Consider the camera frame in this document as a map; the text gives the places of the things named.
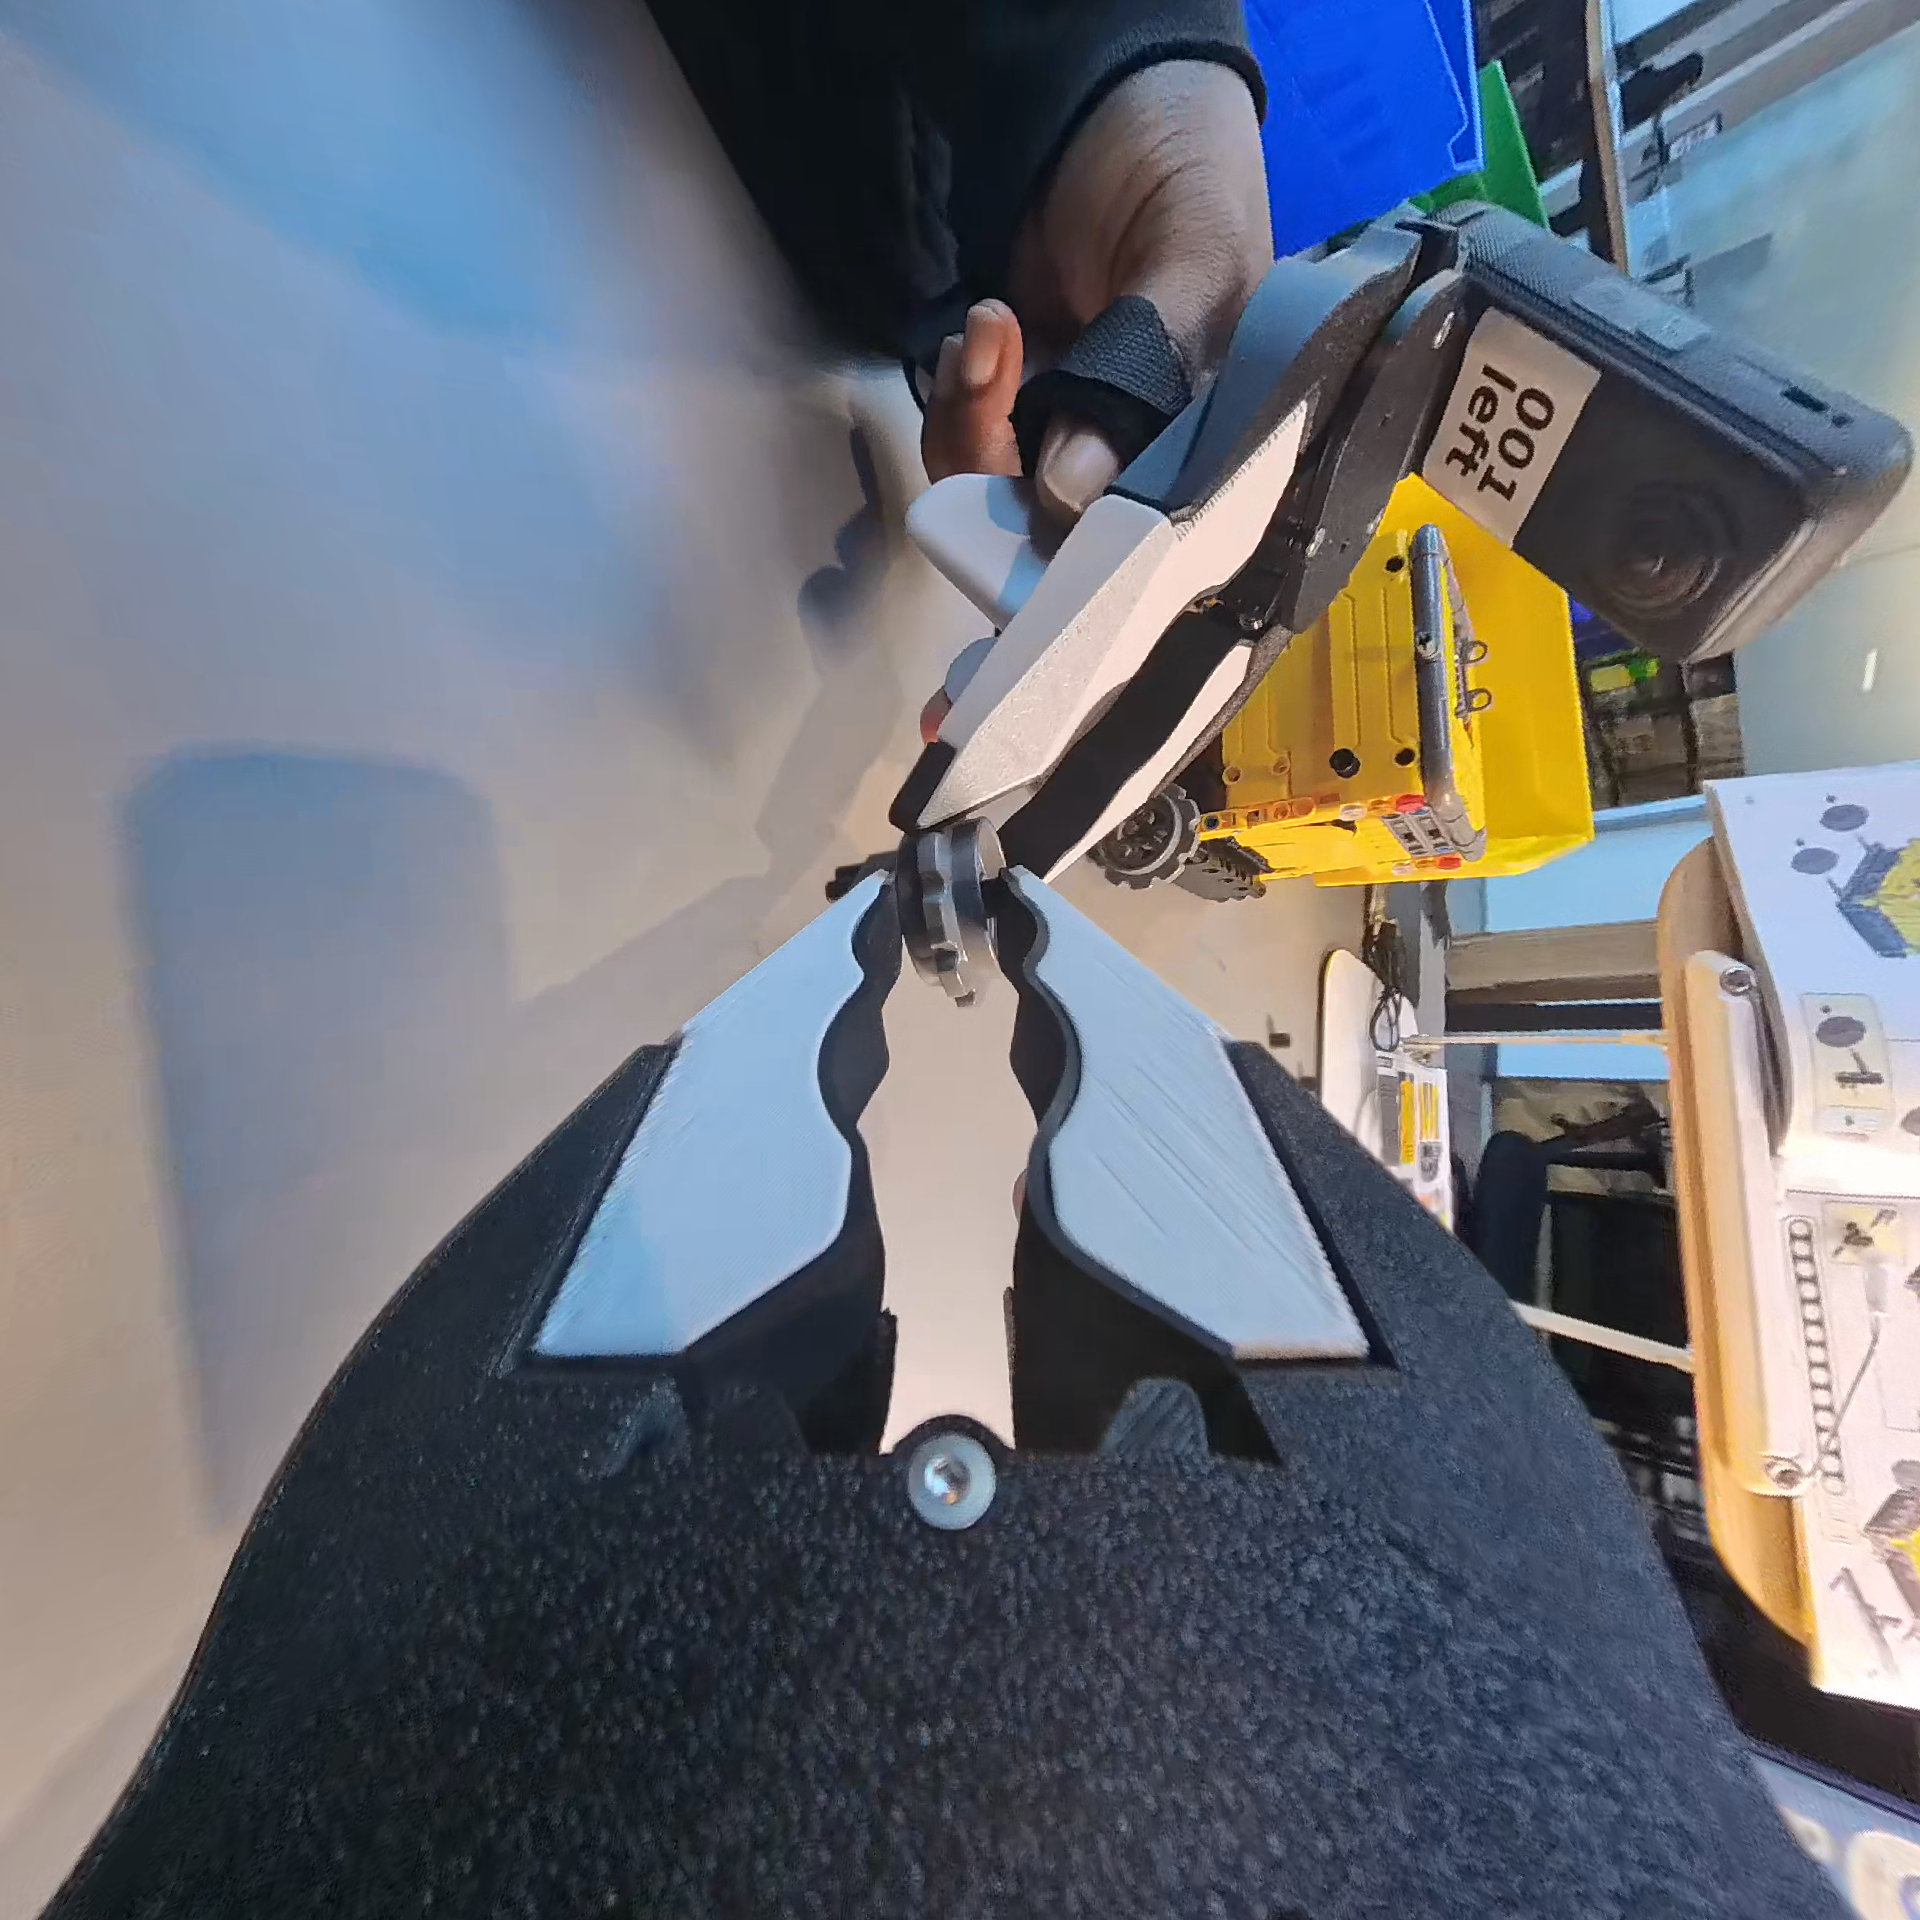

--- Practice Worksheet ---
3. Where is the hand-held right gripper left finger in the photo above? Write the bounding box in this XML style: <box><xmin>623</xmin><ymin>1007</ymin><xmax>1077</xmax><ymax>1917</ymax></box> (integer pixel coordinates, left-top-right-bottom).
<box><xmin>530</xmin><ymin>879</ymin><xmax>908</xmax><ymax>1416</ymax></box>

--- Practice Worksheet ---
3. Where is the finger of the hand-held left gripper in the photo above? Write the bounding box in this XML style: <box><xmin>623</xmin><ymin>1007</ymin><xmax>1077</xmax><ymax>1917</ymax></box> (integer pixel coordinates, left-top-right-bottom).
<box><xmin>998</xmin><ymin>624</ymin><xmax>1261</xmax><ymax>885</ymax></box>
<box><xmin>887</xmin><ymin>399</ymin><xmax>1313</xmax><ymax>836</ymax></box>

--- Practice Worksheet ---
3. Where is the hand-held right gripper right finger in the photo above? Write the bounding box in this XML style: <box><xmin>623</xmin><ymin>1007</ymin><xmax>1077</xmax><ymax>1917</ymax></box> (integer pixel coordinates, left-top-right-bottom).
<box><xmin>998</xmin><ymin>871</ymin><xmax>1377</xmax><ymax>1416</ymax></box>

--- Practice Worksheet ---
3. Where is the yellow toy brick vehicle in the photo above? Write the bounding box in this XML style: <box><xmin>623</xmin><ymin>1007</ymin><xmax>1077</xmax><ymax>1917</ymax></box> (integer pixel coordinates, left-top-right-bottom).
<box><xmin>1090</xmin><ymin>526</ymin><xmax>1491</xmax><ymax>900</ymax></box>

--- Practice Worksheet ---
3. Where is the small grey toy wheel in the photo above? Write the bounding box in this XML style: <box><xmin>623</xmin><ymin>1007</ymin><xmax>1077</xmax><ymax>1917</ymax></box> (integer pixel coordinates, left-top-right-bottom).
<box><xmin>900</xmin><ymin>827</ymin><xmax>1012</xmax><ymax>1007</ymax></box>

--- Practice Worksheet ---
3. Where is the person's left forearm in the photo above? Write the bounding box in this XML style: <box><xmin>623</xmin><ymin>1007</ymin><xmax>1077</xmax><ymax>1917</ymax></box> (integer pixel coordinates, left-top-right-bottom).
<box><xmin>646</xmin><ymin>0</ymin><xmax>1261</xmax><ymax>364</ymax></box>

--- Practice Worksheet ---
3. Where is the grey desk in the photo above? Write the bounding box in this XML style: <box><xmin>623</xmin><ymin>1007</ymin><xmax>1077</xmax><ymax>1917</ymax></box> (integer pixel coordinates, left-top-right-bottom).
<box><xmin>0</xmin><ymin>0</ymin><xmax>1443</xmax><ymax>1920</ymax></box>

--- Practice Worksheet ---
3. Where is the person's left hand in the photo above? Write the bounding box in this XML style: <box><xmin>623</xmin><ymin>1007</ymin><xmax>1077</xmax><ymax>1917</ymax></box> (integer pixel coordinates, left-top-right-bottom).
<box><xmin>918</xmin><ymin>63</ymin><xmax>1276</xmax><ymax>558</ymax></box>

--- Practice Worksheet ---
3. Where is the white oval board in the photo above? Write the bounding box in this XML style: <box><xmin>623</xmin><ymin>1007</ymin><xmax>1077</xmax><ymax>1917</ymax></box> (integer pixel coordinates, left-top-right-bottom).
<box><xmin>1322</xmin><ymin>948</ymin><xmax>1462</xmax><ymax>1203</ymax></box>

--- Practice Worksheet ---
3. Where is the green plastic bin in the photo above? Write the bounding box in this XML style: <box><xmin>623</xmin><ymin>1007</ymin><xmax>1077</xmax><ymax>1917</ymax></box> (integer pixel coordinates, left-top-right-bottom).
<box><xmin>1426</xmin><ymin>63</ymin><xmax>1546</xmax><ymax>234</ymax></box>

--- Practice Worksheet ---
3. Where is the blue plastic bin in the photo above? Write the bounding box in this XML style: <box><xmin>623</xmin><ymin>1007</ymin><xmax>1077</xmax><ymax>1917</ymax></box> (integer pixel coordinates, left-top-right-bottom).
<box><xmin>1239</xmin><ymin>0</ymin><xmax>1491</xmax><ymax>259</ymax></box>

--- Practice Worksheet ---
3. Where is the yellow plastic bin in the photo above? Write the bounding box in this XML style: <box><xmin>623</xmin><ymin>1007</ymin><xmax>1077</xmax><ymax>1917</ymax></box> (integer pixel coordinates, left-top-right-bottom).
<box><xmin>1214</xmin><ymin>468</ymin><xmax>1597</xmax><ymax>890</ymax></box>

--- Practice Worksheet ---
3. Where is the frosted glass partition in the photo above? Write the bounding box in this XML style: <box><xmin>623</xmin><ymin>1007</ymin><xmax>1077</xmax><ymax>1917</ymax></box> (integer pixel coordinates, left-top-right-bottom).
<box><xmin>1591</xmin><ymin>0</ymin><xmax>1920</xmax><ymax>781</ymax></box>

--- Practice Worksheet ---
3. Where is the printed picture sheet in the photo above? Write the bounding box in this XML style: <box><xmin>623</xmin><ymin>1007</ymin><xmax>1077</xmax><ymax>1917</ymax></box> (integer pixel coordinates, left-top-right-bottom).
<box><xmin>1705</xmin><ymin>766</ymin><xmax>1920</xmax><ymax>1712</ymax></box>

